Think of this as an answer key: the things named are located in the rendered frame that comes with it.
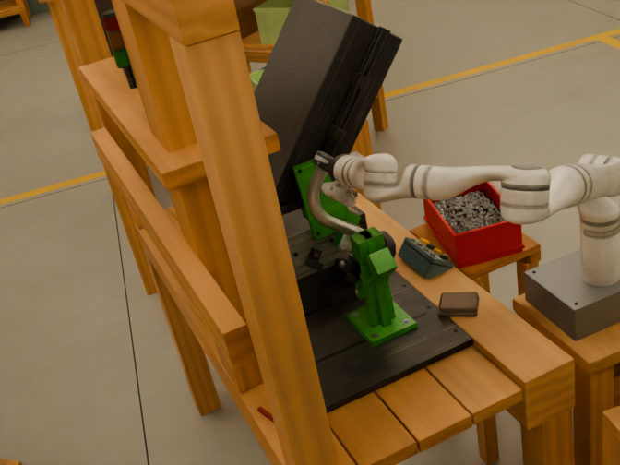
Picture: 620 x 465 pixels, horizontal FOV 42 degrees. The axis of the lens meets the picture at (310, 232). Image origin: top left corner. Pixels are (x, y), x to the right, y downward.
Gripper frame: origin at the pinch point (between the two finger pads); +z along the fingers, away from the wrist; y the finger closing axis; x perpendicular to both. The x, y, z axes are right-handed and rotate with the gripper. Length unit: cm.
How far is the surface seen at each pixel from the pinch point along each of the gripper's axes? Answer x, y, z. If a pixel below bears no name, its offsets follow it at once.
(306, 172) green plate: 2.3, -1.1, 12.6
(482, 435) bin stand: 50, -108, 34
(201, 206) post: 22.5, 28.2, -17.1
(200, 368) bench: 80, -36, 112
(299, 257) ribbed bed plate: 23.3, -11.2, 15.0
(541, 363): 20, -54, -39
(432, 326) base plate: 23.5, -40.5, -12.5
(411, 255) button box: 8.5, -40.5, 12.6
